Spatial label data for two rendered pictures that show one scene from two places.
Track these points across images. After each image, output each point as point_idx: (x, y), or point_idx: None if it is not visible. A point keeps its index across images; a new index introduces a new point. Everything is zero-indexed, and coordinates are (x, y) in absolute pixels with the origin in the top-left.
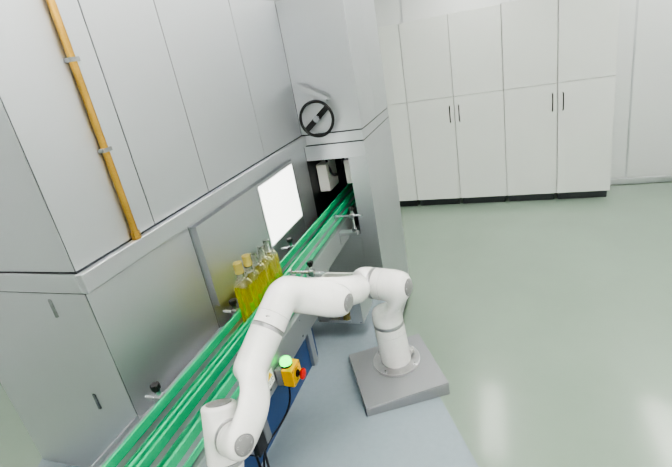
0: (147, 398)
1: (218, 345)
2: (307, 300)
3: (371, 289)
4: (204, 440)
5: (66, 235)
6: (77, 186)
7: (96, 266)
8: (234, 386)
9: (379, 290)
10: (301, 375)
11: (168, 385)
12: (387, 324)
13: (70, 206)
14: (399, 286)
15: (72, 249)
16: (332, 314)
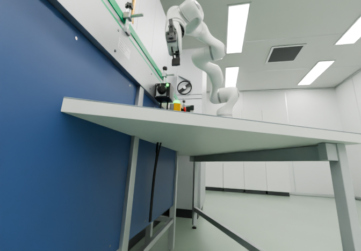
0: None
1: None
2: (210, 35)
3: (220, 91)
4: (168, 14)
5: None
6: None
7: (120, 4)
8: (158, 76)
9: (224, 91)
10: (184, 107)
11: None
12: (226, 110)
13: None
14: (235, 88)
15: None
16: (219, 46)
